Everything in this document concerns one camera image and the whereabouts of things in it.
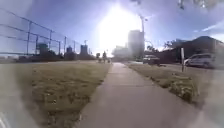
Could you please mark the white car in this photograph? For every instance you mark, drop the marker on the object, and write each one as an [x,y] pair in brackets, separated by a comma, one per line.
[200,60]

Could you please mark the row of dark buildings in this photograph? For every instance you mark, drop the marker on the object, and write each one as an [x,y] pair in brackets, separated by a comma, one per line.
[83,51]

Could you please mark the tall grey building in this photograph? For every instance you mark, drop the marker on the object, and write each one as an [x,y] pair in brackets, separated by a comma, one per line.
[136,43]

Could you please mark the dark car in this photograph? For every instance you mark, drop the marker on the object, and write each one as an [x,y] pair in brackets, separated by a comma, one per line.
[151,60]

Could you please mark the street lamp pole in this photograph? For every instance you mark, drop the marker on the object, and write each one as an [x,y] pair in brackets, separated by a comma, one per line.
[142,24]

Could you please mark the grey concrete sidewalk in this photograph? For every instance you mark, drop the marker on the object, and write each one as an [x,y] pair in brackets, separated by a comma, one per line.
[126,96]

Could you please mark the thin sign post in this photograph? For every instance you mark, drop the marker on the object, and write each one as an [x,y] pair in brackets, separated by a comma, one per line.
[182,60]

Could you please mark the overhanging tree branches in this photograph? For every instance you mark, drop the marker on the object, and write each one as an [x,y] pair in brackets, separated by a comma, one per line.
[200,2]

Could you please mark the dark low house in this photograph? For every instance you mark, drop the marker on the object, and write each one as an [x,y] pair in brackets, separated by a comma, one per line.
[200,45]

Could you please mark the tall mesh fence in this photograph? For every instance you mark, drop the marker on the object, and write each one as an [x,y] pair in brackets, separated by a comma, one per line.
[28,40]

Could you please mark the wide grass field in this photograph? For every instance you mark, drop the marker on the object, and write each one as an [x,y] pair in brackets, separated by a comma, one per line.
[63,86]

